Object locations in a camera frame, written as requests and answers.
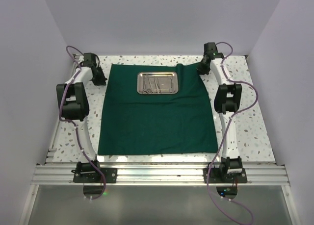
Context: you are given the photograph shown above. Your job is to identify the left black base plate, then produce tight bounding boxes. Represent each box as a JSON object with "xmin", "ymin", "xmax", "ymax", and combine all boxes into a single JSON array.
[{"xmin": 71, "ymin": 168, "xmax": 118, "ymax": 183}]

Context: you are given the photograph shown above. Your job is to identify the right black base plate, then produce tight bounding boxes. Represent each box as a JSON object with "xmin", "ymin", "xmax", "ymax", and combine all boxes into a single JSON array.
[{"xmin": 209, "ymin": 168, "xmax": 248, "ymax": 184}]

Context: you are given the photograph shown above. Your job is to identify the aluminium front rail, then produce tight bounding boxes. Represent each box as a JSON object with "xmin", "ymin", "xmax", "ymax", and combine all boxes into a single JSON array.
[{"xmin": 31, "ymin": 162, "xmax": 290, "ymax": 186}]

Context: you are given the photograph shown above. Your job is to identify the aluminium rail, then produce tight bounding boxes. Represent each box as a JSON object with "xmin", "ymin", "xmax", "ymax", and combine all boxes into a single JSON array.
[
  {"xmin": 31, "ymin": 162, "xmax": 290, "ymax": 186},
  {"xmin": 44, "ymin": 54, "xmax": 81, "ymax": 165}
]

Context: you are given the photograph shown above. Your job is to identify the aluminium left rail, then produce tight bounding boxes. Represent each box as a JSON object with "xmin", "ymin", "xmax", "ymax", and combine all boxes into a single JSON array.
[{"xmin": 44, "ymin": 54, "xmax": 81, "ymax": 165}]

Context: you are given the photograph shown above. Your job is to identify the steel instrument tray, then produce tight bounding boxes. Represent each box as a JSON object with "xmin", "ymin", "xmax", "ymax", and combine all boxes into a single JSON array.
[{"xmin": 137, "ymin": 72, "xmax": 179, "ymax": 95}]

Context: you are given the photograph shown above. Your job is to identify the steel forceps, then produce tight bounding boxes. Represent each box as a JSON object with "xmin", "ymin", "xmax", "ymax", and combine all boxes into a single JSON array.
[{"xmin": 153, "ymin": 76, "xmax": 162, "ymax": 94}]

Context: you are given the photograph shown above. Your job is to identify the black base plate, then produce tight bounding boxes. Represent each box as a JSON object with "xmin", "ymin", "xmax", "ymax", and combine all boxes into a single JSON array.
[
  {"xmin": 71, "ymin": 168, "xmax": 118, "ymax": 183},
  {"xmin": 209, "ymin": 168, "xmax": 248, "ymax": 184}
]

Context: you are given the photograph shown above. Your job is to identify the green surgical cloth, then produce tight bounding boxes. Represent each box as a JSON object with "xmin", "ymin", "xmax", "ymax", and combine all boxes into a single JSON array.
[{"xmin": 98, "ymin": 64, "xmax": 218, "ymax": 155}]

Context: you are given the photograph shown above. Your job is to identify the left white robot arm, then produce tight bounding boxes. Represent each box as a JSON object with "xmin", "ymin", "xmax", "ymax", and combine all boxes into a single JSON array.
[{"xmin": 56, "ymin": 53, "xmax": 107, "ymax": 182}]

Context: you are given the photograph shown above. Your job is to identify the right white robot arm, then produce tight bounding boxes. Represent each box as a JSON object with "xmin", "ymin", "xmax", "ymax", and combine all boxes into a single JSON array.
[{"xmin": 197, "ymin": 42, "xmax": 243, "ymax": 182}]

